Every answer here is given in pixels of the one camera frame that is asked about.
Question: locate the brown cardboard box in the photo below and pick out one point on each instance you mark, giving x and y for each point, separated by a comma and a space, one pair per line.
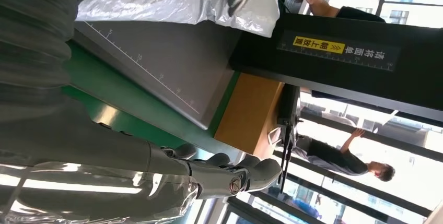
245, 111

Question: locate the person in black shirt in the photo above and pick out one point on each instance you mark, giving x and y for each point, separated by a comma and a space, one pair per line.
332, 160

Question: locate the black inbound scanner machine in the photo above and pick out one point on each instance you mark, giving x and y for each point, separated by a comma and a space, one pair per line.
346, 77

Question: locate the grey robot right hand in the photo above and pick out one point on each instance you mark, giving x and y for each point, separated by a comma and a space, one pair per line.
86, 174

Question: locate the black window frame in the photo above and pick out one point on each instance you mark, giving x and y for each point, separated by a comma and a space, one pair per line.
346, 132

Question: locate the green conveyor belt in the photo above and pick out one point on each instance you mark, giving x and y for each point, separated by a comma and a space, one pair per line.
138, 125

